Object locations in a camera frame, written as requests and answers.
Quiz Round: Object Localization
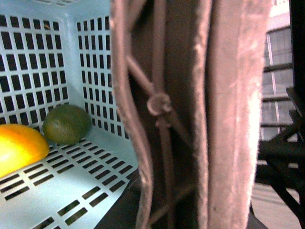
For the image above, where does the green avocado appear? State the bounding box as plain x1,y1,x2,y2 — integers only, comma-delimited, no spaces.
42,104,92,145

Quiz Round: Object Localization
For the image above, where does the yellow mango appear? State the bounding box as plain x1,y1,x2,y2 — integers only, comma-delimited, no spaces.
0,124,50,177

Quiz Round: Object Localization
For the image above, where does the light blue plastic basket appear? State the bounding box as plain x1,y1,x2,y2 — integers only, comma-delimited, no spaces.
0,0,140,229

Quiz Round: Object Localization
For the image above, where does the brown basket handle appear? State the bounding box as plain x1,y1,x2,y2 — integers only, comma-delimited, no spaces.
110,0,271,229

